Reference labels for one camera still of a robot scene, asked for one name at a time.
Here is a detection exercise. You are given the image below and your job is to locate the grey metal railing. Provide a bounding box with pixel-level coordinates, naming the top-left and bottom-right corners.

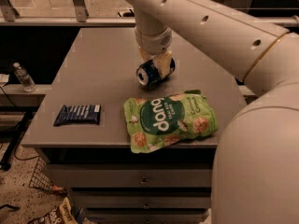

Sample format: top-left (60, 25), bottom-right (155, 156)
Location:
top-left (0, 0), bottom-right (299, 28)

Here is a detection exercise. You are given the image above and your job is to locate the wire mesh basket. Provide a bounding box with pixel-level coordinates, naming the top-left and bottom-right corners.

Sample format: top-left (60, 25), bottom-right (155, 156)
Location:
top-left (29, 158), bottom-right (64, 193)

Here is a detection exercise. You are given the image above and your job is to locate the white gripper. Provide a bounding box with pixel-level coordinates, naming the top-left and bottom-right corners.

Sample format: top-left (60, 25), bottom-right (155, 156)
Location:
top-left (135, 28), bottom-right (172, 78)

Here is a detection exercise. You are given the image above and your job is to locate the blue pepsi can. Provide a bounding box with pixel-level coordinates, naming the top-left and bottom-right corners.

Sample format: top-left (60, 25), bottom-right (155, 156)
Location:
top-left (135, 60), bottom-right (176, 86)

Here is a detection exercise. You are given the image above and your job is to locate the clear plastic water bottle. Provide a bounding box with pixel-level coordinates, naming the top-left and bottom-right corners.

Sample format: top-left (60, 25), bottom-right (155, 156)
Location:
top-left (13, 63), bottom-right (36, 92)

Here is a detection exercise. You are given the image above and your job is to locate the grey drawer cabinet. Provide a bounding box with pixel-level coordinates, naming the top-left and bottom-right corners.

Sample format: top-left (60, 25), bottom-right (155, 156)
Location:
top-left (21, 28), bottom-right (246, 224)

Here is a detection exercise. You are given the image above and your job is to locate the dark blue snack wrapper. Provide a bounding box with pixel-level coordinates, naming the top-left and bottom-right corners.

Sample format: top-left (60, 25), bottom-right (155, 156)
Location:
top-left (53, 105), bottom-right (101, 126)

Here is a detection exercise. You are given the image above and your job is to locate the brown snack bag on floor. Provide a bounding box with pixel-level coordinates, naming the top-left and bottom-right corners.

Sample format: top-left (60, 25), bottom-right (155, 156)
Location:
top-left (27, 197), bottom-right (78, 224)

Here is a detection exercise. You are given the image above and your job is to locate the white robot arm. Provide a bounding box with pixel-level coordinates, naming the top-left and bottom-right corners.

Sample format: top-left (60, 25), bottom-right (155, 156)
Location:
top-left (125, 0), bottom-right (299, 224)

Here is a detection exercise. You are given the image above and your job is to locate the green dang chips bag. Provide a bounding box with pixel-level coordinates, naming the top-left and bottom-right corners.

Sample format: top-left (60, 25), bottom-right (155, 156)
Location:
top-left (123, 90), bottom-right (218, 153)

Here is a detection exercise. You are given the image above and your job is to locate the black stand with cable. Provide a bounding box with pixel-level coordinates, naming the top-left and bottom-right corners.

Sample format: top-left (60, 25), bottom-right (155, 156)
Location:
top-left (0, 112), bottom-right (34, 171)

